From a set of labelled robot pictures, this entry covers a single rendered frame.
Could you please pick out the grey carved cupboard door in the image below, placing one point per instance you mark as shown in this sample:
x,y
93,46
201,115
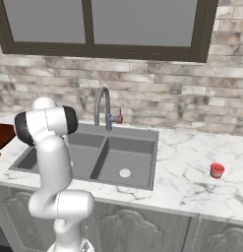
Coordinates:
x,y
21,220
221,236
139,229

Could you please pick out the grey double sink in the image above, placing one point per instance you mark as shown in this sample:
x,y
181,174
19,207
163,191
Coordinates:
x,y
126,157

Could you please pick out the grey curved faucet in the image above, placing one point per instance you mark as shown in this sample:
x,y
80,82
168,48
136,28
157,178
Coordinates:
x,y
106,108

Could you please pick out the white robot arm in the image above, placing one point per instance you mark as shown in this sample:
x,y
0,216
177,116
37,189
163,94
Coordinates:
x,y
54,170

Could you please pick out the dark framed window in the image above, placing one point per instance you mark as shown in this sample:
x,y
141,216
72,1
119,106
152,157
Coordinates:
x,y
103,26

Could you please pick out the small red cup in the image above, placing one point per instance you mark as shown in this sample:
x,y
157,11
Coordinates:
x,y
217,170

